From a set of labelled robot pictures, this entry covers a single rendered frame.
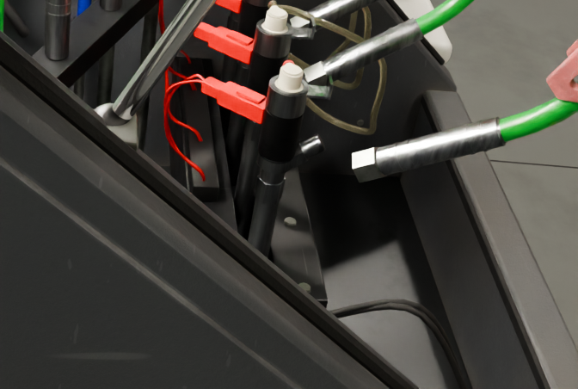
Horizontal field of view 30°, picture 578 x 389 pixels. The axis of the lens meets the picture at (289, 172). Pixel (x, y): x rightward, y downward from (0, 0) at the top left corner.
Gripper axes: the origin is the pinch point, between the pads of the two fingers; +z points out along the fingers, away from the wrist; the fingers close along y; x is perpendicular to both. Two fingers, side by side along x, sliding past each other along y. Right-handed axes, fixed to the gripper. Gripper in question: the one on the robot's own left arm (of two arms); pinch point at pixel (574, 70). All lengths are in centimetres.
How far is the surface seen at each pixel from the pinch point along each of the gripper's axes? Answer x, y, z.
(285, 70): -7.1, 0.7, 19.5
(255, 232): 2.6, 4.1, 29.4
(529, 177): 86, -147, 136
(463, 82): 67, -177, 163
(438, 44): 8, -38, 41
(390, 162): -0.5, 5.8, 10.8
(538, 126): 1.6, 2.3, 2.4
